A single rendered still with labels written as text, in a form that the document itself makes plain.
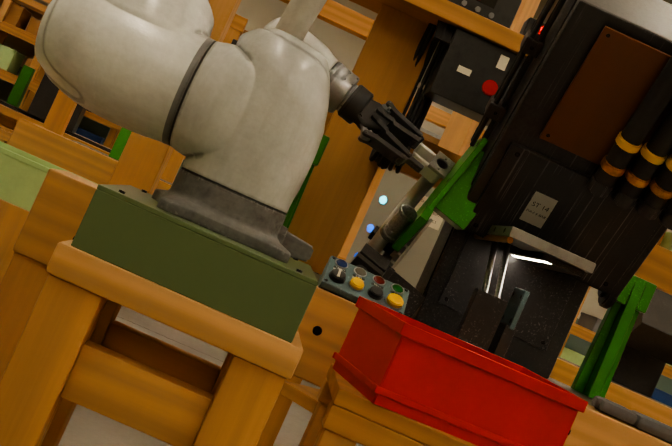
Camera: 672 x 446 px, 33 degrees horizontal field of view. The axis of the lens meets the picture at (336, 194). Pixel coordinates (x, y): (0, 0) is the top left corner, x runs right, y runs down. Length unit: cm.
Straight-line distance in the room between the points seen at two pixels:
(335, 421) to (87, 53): 60
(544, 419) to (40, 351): 73
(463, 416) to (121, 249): 56
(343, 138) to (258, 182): 105
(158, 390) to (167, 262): 16
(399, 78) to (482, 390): 104
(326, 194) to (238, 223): 105
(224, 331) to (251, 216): 17
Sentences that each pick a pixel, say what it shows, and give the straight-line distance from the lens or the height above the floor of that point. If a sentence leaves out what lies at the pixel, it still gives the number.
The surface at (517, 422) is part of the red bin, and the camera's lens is 167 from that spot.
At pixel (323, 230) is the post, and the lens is 247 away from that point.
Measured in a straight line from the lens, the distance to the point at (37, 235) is 190.
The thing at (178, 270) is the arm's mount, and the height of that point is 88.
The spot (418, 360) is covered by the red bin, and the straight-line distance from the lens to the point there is 158.
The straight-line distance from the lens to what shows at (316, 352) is 187.
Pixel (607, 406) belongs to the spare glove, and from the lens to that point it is 199.
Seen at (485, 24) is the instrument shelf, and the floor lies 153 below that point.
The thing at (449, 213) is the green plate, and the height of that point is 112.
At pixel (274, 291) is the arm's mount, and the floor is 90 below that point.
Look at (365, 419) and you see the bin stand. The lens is 159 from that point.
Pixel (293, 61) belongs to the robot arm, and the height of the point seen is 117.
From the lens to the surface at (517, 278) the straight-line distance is 231.
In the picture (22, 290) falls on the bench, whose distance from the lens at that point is 192.
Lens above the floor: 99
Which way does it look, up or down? 2 degrees up
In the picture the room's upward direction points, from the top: 24 degrees clockwise
